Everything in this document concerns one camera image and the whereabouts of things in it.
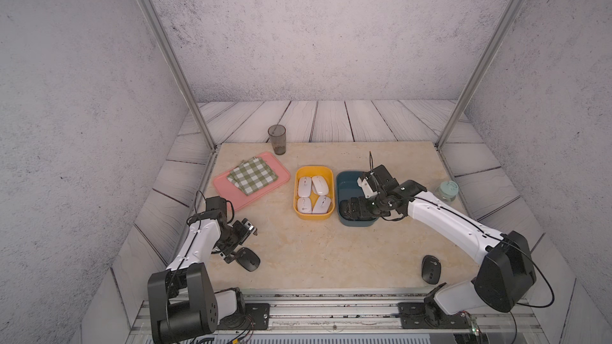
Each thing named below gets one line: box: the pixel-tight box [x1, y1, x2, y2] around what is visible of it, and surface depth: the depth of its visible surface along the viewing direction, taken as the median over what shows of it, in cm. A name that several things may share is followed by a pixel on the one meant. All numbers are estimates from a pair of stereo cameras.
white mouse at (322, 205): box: [312, 195, 332, 214], surface depth 98 cm
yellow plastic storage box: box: [293, 165, 336, 221], surface depth 103 cm
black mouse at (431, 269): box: [421, 254, 442, 285], surface depth 82 cm
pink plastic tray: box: [212, 151, 291, 212], surface depth 107 cm
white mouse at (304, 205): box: [297, 195, 313, 214], surface depth 98 cm
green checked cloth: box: [226, 156, 279, 196], surface depth 110 cm
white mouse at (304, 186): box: [298, 175, 312, 197], surface depth 105 cm
